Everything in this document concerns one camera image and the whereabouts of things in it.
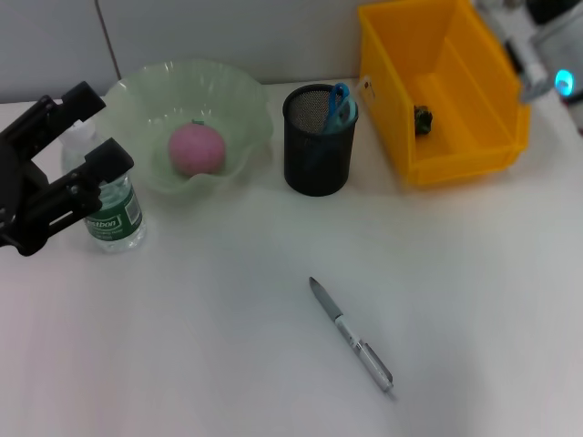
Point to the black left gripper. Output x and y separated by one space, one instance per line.
13 182

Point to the clear water bottle green label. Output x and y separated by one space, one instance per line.
114 214

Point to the pink peach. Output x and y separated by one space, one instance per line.
197 148

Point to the blue scissors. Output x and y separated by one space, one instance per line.
331 125

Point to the silver grey pen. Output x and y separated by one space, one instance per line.
325 302

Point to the green plastic wrapper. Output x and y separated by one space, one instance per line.
423 120

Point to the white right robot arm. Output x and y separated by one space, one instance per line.
551 50

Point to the pale green glass fruit plate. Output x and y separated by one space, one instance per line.
136 104

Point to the black mesh pen cup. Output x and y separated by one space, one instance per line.
314 173

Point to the yellow plastic storage bin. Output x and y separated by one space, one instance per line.
391 68

